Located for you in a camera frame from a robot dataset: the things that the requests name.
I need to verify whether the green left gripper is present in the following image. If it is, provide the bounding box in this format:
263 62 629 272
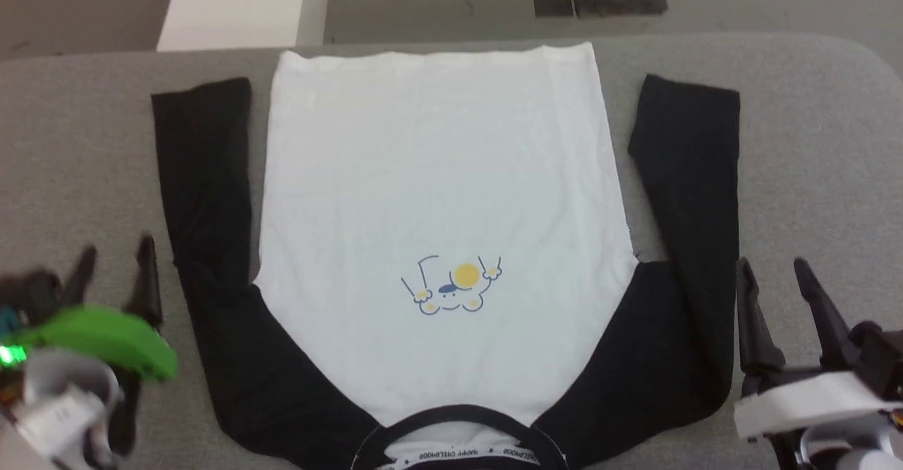
27 235 178 384

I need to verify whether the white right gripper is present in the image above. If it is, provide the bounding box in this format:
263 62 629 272
733 258 902 440

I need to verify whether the white shirt with black sleeves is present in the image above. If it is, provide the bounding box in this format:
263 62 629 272
150 42 742 470

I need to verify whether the white box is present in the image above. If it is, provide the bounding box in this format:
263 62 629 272
156 0 329 53

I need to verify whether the long black floor plate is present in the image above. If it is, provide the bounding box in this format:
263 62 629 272
574 0 668 18

